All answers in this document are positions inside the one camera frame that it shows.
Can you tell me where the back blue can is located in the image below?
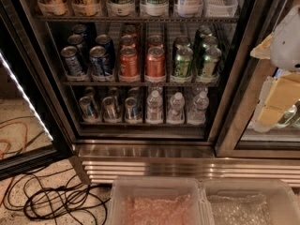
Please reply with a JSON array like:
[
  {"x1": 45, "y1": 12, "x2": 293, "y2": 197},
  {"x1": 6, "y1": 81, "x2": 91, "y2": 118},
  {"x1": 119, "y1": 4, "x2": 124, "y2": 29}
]
[{"x1": 71, "y1": 23, "x2": 90, "y2": 38}]

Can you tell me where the front right orange can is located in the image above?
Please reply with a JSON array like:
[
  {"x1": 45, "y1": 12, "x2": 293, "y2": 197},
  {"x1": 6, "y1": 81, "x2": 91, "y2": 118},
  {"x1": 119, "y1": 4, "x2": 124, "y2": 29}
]
[{"x1": 146, "y1": 46, "x2": 165, "y2": 77}]

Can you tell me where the back left orange can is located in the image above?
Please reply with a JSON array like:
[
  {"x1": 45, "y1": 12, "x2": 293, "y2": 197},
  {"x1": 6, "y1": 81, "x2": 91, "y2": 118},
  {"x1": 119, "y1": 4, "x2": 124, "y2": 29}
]
[{"x1": 122, "y1": 24, "x2": 138, "y2": 38}]

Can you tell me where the middle left orange can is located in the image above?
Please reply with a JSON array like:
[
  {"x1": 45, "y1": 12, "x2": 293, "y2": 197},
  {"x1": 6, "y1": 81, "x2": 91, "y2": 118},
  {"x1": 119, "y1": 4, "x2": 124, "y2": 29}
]
[{"x1": 120, "y1": 35, "x2": 137, "y2": 48}]

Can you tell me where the middle left blue can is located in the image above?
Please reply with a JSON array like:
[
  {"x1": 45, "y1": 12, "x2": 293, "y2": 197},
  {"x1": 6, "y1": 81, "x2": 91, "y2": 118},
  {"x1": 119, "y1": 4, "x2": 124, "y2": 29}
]
[{"x1": 67, "y1": 34, "x2": 88, "y2": 60}]

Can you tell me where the back right green can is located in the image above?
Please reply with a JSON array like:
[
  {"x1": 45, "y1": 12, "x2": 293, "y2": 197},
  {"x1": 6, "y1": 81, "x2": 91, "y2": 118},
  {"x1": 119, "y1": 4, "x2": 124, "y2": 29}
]
[{"x1": 196, "y1": 25, "x2": 212, "y2": 38}]

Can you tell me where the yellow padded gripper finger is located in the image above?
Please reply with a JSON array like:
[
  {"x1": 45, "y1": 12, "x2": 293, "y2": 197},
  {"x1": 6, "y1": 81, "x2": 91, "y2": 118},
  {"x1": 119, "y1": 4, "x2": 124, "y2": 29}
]
[
  {"x1": 253, "y1": 72, "x2": 300, "y2": 132},
  {"x1": 250, "y1": 33, "x2": 273, "y2": 59}
]

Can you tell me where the empty white plastic tray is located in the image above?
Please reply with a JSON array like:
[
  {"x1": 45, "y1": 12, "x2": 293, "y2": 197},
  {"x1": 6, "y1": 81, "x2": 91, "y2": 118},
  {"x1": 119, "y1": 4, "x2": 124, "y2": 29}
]
[{"x1": 203, "y1": 0, "x2": 238, "y2": 18}]

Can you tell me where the front left orange can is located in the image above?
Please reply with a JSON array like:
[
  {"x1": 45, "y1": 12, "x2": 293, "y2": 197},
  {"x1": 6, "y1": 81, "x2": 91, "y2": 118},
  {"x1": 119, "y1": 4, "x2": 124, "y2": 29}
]
[{"x1": 119, "y1": 47, "x2": 139, "y2": 77}]

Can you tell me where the right glass fridge door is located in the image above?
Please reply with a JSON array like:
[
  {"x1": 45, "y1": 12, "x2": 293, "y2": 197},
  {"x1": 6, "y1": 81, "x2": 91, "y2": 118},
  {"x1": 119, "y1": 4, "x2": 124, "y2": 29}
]
[{"x1": 216, "y1": 0, "x2": 300, "y2": 158}]

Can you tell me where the middle right green can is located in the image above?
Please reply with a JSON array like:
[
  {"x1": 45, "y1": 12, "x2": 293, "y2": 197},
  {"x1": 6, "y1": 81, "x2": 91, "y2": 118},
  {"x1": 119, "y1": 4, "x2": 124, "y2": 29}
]
[{"x1": 201, "y1": 36, "x2": 218, "y2": 50}]

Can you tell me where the open fridge door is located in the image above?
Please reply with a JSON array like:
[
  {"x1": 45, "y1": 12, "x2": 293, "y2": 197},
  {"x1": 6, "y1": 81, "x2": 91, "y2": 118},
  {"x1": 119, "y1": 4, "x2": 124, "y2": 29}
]
[{"x1": 0, "y1": 0, "x2": 72, "y2": 180}]

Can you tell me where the clear plastic bin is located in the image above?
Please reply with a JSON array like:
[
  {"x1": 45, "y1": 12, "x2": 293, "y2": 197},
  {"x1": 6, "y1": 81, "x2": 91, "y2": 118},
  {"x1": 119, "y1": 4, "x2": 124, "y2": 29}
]
[
  {"x1": 107, "y1": 176, "x2": 205, "y2": 225},
  {"x1": 202, "y1": 178, "x2": 300, "y2": 225}
]

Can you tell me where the fridge cabinet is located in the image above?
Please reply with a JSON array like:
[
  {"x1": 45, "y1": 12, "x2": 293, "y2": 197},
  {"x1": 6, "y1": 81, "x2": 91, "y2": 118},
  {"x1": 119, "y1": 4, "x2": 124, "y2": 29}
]
[{"x1": 20, "y1": 0, "x2": 300, "y2": 187}]

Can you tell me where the middle right blue can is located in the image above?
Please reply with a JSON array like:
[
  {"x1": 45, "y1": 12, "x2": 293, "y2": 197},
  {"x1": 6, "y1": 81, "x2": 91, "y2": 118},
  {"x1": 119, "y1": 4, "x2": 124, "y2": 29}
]
[{"x1": 96, "y1": 34, "x2": 115, "y2": 57}]

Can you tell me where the front left blue can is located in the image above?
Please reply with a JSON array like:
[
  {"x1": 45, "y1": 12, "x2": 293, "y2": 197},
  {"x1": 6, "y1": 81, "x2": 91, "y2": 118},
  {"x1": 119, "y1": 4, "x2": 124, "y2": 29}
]
[{"x1": 61, "y1": 46, "x2": 85, "y2": 77}]

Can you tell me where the back right orange can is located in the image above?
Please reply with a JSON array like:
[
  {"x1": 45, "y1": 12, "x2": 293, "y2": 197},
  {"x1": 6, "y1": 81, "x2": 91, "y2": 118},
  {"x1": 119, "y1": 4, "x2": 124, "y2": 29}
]
[{"x1": 147, "y1": 35, "x2": 164, "y2": 48}]

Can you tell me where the left water bottle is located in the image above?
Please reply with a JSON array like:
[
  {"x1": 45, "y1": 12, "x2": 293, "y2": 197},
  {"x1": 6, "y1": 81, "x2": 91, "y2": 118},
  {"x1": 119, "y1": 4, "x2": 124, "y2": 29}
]
[{"x1": 146, "y1": 90, "x2": 163, "y2": 124}]

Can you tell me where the left clear plastic bin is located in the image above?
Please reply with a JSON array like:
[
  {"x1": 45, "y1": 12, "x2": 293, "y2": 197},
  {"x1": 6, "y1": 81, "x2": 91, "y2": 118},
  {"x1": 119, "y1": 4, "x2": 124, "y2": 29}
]
[{"x1": 107, "y1": 176, "x2": 205, "y2": 225}]

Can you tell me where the black cable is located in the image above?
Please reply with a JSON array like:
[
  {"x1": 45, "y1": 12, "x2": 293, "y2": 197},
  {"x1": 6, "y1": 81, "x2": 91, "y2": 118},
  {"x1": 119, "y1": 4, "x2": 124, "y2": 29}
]
[{"x1": 2, "y1": 164, "x2": 111, "y2": 225}]

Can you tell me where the orange cable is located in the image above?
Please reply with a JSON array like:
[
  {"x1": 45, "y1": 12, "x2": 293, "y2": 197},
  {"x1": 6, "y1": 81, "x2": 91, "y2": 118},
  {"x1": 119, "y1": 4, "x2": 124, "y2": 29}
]
[{"x1": 0, "y1": 120, "x2": 30, "y2": 206}]

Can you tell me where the front right green can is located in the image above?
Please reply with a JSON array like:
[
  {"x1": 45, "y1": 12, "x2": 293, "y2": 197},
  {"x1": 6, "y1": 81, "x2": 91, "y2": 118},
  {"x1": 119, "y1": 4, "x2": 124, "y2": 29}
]
[{"x1": 198, "y1": 47, "x2": 222, "y2": 77}]

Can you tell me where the orange can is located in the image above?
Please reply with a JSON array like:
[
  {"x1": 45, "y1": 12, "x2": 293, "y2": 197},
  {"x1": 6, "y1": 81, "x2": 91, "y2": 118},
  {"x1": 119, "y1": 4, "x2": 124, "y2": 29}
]
[
  {"x1": 120, "y1": 35, "x2": 137, "y2": 48},
  {"x1": 119, "y1": 47, "x2": 139, "y2": 77},
  {"x1": 146, "y1": 46, "x2": 165, "y2": 77},
  {"x1": 147, "y1": 35, "x2": 164, "y2": 48},
  {"x1": 122, "y1": 24, "x2": 138, "y2": 38}
]

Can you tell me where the middle water bottle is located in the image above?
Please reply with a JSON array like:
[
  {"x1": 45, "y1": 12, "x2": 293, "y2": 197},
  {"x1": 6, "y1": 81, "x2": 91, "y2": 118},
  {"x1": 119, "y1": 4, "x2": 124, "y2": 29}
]
[{"x1": 167, "y1": 92, "x2": 185, "y2": 123}]

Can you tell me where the water bottle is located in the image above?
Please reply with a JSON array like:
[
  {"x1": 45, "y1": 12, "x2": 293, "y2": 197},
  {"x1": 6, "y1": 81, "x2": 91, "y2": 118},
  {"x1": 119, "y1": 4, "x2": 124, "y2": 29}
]
[
  {"x1": 187, "y1": 91, "x2": 209, "y2": 125},
  {"x1": 146, "y1": 90, "x2": 163, "y2": 124},
  {"x1": 167, "y1": 92, "x2": 185, "y2": 123}
]

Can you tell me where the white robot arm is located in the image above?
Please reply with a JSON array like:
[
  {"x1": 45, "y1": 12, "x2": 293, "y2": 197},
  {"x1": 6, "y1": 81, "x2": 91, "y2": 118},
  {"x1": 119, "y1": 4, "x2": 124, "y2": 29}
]
[{"x1": 250, "y1": 5, "x2": 300, "y2": 132}]

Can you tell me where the front right blue can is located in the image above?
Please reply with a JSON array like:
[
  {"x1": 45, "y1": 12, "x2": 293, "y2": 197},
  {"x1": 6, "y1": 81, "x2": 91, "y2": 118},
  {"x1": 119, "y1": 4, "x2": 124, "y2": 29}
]
[{"x1": 89, "y1": 46, "x2": 113, "y2": 77}]

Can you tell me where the front left green can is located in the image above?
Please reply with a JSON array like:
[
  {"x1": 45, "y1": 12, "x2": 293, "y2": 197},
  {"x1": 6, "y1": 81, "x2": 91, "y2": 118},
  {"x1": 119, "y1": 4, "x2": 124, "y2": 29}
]
[{"x1": 172, "y1": 47, "x2": 193, "y2": 78}]

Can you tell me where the right water bottle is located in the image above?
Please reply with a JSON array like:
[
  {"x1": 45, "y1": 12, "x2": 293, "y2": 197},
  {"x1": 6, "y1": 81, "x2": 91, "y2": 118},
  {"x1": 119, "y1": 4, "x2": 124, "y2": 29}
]
[{"x1": 187, "y1": 91, "x2": 209, "y2": 125}]

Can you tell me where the right clear plastic bin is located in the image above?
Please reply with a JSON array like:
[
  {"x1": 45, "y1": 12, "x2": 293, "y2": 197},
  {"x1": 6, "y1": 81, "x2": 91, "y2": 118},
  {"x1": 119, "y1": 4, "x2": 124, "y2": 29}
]
[{"x1": 202, "y1": 178, "x2": 300, "y2": 225}]

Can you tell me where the back left green can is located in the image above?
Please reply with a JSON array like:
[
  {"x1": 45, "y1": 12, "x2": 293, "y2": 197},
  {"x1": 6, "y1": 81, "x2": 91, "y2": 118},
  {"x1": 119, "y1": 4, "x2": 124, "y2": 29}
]
[{"x1": 173, "y1": 36, "x2": 191, "y2": 48}]

